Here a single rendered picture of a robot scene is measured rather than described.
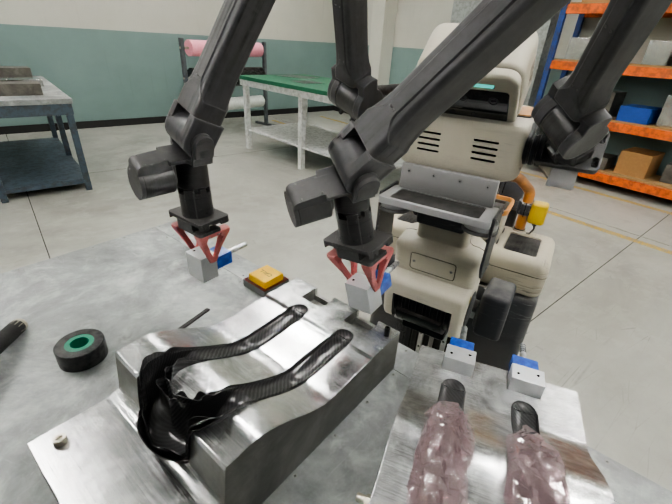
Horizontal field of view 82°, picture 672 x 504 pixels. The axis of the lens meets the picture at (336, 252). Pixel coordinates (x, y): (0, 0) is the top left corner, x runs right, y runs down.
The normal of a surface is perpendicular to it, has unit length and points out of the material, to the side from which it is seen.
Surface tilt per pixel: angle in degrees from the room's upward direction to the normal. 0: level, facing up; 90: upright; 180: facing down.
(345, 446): 0
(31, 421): 0
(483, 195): 90
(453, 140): 98
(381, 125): 69
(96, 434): 0
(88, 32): 90
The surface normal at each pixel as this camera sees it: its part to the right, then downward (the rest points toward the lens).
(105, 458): 0.05, -0.88
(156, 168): 0.66, 0.63
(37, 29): 0.63, 0.40
